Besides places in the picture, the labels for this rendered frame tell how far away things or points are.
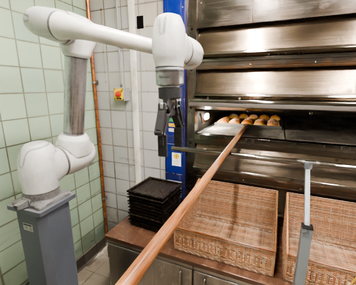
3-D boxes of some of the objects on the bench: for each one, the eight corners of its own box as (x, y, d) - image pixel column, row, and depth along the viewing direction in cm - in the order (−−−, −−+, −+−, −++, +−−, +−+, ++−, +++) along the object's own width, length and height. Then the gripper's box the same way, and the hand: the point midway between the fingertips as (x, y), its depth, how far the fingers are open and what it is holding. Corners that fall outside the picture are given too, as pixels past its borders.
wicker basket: (281, 228, 159) (285, 190, 152) (385, 250, 137) (395, 207, 130) (281, 281, 115) (287, 232, 109) (433, 326, 94) (452, 268, 87)
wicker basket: (197, 210, 181) (198, 177, 174) (275, 227, 160) (279, 189, 153) (172, 250, 137) (171, 207, 131) (274, 279, 116) (280, 230, 110)
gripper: (173, 87, 87) (174, 142, 92) (139, 86, 65) (143, 160, 69) (192, 86, 85) (192, 143, 89) (164, 85, 62) (166, 162, 67)
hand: (170, 147), depth 79 cm, fingers open, 13 cm apart
